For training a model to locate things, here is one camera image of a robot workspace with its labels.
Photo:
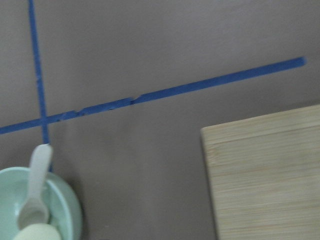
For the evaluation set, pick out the light green bowl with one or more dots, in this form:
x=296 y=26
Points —
x=65 y=212

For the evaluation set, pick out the white steamed bun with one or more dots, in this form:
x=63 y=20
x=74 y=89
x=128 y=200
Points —
x=39 y=231

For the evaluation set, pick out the white ceramic spoon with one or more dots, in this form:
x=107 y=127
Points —
x=34 y=210

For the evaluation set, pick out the bamboo cutting board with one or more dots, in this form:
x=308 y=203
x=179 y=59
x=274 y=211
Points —
x=264 y=176

